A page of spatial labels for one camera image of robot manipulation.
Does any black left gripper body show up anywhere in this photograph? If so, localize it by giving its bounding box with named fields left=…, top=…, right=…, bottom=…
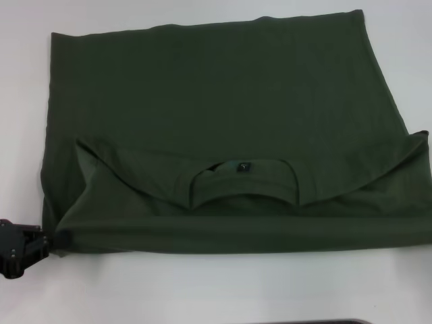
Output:
left=0, top=218, right=49, bottom=280

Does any dark green FREE T-shirt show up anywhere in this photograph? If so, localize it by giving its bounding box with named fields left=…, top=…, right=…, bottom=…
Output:
left=40, top=9, right=432, bottom=259

